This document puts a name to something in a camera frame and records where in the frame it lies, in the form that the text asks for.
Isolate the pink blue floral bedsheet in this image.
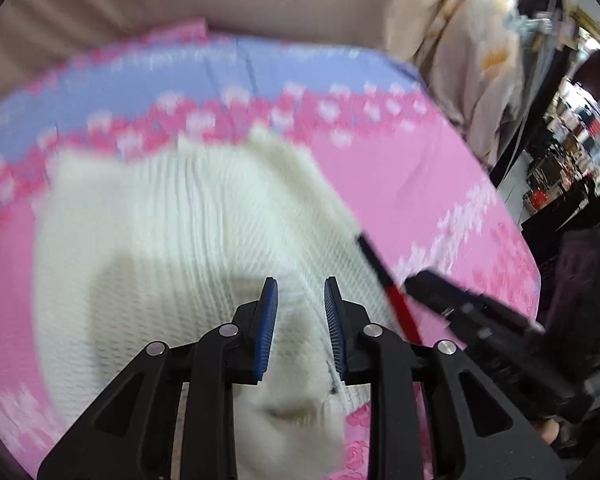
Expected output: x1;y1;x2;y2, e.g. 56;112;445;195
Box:
0;22;540;479

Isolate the beige floral curtain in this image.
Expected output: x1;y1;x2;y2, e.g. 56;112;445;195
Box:
414;0;524;168

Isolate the white red black knit sweater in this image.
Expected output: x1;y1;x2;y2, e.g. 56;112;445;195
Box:
32;128;396;479

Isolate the cluttered dark shelf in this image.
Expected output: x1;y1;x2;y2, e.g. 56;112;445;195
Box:
494;8;600;231

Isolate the beige fabric headboard cover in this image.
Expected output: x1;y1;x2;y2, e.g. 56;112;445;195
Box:
0;0;441;78

